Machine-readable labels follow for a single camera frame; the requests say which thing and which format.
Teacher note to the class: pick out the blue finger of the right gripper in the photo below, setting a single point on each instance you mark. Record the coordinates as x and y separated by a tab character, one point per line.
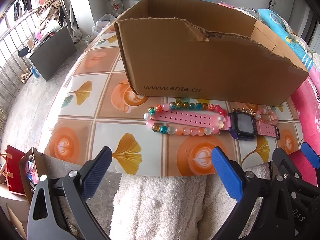
285	166
311	155

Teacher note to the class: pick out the pink strap smart watch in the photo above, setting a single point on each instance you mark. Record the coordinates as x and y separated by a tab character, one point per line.
242	124

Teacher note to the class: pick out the blue patterned pillow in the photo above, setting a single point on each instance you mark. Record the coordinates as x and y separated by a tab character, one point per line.
278	25

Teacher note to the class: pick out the dark grey cabinet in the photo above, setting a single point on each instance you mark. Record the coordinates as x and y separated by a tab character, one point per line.
52	53

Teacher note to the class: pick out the brown paper bag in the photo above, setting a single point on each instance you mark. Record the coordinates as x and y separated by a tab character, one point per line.
32	165

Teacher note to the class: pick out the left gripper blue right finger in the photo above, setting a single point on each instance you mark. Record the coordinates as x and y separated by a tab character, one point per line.
230	179

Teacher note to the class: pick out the red gift bag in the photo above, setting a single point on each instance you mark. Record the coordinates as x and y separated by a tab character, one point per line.
15	183

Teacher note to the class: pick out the pink floral blanket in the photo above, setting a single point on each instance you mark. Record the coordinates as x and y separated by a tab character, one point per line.
306	102

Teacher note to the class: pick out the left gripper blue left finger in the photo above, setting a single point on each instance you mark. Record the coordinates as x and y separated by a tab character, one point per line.
93	172

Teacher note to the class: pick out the brown cardboard box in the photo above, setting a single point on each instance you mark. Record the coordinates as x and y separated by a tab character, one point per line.
201	50

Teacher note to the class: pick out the white fluffy towel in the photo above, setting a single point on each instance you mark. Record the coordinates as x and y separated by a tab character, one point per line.
170	207

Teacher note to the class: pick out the patterned tile tablecloth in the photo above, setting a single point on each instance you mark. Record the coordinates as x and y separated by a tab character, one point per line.
96	107

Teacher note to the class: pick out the white plastic bag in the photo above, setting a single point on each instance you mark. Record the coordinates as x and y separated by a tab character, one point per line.
104	21

